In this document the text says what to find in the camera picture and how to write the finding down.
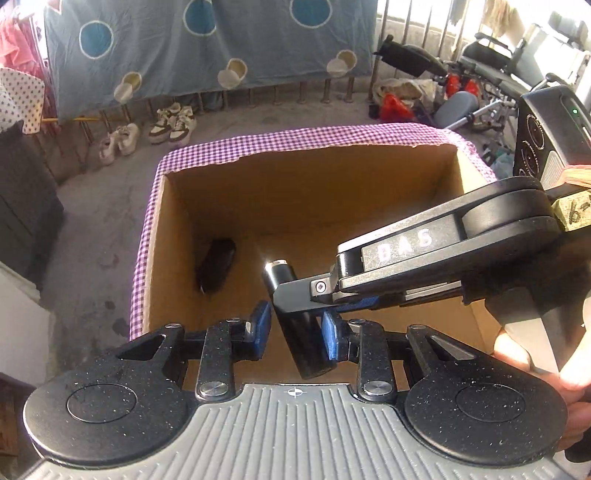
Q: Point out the yellow hanging towel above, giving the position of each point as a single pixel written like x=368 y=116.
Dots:
x=503 y=16

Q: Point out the red plastic item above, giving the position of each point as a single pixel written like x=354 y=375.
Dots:
x=396 y=108
x=461 y=84

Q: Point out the purple checkered tablecloth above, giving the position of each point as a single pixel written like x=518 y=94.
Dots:
x=295 y=141

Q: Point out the blue dotted bedsheet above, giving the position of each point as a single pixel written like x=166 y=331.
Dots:
x=194 y=55

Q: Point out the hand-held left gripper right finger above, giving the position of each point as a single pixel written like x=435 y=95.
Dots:
x=331 y=338

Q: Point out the black wheelchair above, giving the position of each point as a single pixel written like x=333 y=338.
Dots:
x=517 y=74

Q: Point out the white polka dot cloth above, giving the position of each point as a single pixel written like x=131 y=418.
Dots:
x=21 y=99

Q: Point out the white brown sneaker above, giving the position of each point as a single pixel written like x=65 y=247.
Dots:
x=183 y=124
x=162 y=124

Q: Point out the person's right hand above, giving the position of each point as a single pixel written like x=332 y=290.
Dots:
x=577 y=406

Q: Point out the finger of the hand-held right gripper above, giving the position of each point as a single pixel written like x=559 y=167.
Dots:
x=364 y=302
x=298 y=293

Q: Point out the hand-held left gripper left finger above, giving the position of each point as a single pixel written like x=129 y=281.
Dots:
x=261 y=326

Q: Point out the black padded armrest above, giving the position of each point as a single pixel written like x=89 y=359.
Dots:
x=411 y=57

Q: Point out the grey round seat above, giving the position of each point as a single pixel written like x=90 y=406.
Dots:
x=455 y=108

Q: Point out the black oval case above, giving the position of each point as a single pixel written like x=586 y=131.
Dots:
x=217 y=265

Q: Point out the pink hanging garment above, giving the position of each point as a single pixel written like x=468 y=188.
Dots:
x=18 y=41

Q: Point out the black cylindrical tube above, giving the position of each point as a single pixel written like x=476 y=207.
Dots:
x=302 y=337

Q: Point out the brown cardboard box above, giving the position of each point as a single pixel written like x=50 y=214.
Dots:
x=295 y=203

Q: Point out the beige crumpled cloth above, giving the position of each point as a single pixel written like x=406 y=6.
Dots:
x=401 y=87

